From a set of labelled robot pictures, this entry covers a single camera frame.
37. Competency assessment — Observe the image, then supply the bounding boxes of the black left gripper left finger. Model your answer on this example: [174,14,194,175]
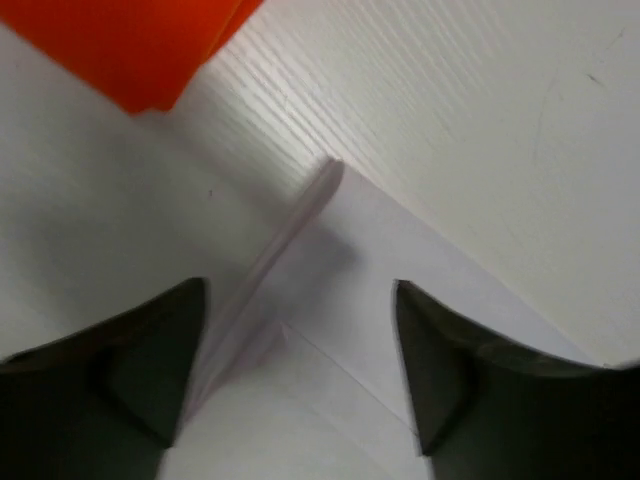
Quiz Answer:
[1,278,208,479]

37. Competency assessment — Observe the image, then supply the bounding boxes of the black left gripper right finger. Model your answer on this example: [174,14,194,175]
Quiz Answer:
[395,280,639,479]

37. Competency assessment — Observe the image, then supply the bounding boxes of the white t shirt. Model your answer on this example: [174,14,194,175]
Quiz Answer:
[160,160,592,479]

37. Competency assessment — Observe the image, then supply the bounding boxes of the folded orange t shirt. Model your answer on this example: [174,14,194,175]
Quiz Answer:
[1,0,261,114]

